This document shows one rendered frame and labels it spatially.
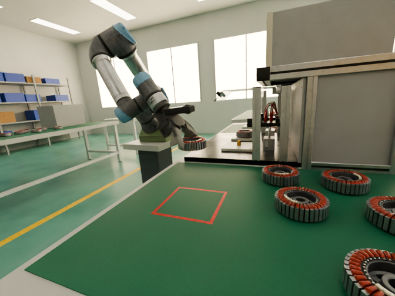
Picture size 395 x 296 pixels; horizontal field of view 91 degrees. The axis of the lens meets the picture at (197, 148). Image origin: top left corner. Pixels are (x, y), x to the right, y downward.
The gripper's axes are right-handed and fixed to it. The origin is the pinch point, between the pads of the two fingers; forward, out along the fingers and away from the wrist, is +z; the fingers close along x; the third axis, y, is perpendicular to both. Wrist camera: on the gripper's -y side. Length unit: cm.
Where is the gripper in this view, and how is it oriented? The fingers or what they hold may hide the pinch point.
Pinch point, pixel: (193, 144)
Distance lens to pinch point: 75.3
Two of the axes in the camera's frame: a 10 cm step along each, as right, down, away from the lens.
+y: -6.7, 5.3, 5.2
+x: -4.6, 2.5, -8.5
